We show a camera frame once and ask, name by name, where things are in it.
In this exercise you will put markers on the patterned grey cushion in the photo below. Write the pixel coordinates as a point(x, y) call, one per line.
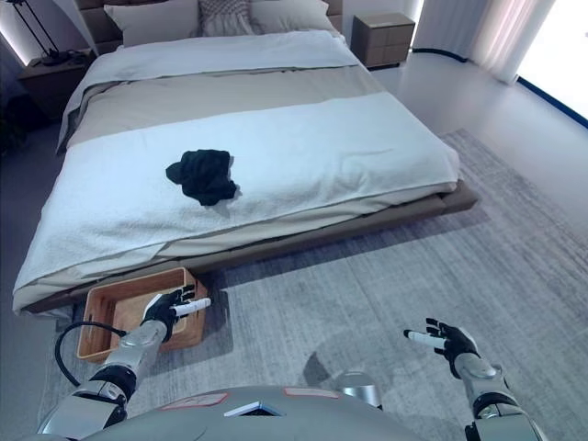
point(225, 18)

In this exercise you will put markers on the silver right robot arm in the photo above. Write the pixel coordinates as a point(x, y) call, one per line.
point(487, 381)

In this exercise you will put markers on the large bed with white blanket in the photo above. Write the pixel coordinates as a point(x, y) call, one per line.
point(206, 98)

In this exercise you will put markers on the plain white pillow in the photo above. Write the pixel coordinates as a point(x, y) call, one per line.
point(294, 16)
point(151, 23)

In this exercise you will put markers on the brown bed platform frame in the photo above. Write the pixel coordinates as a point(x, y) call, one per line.
point(459, 200)

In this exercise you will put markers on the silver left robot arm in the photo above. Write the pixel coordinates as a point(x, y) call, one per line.
point(124, 358)

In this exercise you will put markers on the white terry bed blanket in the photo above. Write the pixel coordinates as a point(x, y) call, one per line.
point(321, 161)

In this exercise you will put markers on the dark low nightstand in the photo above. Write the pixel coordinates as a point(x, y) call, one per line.
point(50, 85)

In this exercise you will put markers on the grey robot torso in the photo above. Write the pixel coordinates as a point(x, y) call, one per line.
point(321, 420)

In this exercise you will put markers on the brown wooden basket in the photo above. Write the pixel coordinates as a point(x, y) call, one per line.
point(131, 301)

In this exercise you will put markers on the black desk lamp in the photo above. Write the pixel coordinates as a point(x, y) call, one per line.
point(46, 46)

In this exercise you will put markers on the grey woven rug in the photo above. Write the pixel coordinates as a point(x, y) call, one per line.
point(413, 266)

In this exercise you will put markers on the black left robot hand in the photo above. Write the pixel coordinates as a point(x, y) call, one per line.
point(161, 310)

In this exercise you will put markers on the white pillows at headboard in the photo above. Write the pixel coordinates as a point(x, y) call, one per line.
point(94, 27)

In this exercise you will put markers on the silver right robot leg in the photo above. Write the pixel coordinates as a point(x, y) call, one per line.
point(358, 388)

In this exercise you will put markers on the black clothes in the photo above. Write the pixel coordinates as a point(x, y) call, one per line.
point(204, 177)

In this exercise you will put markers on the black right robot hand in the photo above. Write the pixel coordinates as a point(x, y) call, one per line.
point(457, 344)

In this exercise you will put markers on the brown nightstand with drawers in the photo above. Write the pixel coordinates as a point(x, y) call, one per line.
point(381, 39)

